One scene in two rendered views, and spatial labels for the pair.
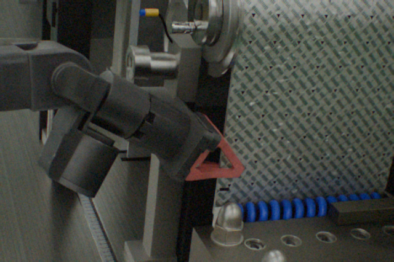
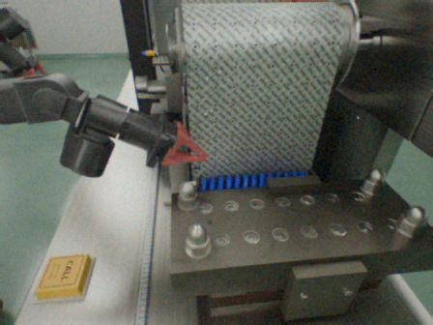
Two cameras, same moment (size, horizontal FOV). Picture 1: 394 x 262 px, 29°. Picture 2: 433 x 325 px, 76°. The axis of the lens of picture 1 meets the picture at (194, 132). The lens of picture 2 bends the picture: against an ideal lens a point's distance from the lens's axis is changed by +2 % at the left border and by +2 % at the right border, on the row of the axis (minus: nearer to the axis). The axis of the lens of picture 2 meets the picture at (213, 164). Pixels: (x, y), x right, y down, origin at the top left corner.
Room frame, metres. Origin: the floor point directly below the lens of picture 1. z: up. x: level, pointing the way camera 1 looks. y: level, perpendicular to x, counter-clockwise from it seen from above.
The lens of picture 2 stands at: (0.39, -0.18, 1.35)
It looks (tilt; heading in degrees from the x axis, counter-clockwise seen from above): 35 degrees down; 15
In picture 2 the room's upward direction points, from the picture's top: straight up
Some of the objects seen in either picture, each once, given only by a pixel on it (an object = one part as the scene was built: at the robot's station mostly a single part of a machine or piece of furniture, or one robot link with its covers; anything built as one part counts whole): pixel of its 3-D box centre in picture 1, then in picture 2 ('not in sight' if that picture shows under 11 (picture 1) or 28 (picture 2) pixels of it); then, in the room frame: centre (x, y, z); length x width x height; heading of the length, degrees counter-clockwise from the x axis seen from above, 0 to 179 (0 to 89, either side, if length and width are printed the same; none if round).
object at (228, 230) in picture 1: (229, 221); (187, 192); (0.71, -0.05, 1.05); 0.04 x 0.04 x 0.04
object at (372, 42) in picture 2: not in sight; (352, 44); (0.94, -0.28, 1.25); 0.07 x 0.04 x 0.04; 112
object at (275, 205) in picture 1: (311, 211); (255, 182); (0.80, -0.15, 1.03); 0.21 x 0.04 x 0.03; 112
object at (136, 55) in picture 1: (137, 61); (142, 87); (0.84, 0.08, 1.18); 0.04 x 0.02 x 0.04; 22
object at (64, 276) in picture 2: not in sight; (65, 275); (0.60, 0.15, 0.91); 0.07 x 0.07 x 0.02; 22
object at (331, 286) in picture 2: not in sight; (321, 292); (0.65, -0.27, 0.97); 0.10 x 0.03 x 0.11; 112
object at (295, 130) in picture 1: (313, 139); (255, 136); (0.82, -0.14, 1.11); 0.23 x 0.01 x 0.18; 112
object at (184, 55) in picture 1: (158, 155); (169, 144); (0.85, 0.04, 1.05); 0.06 x 0.05 x 0.31; 112
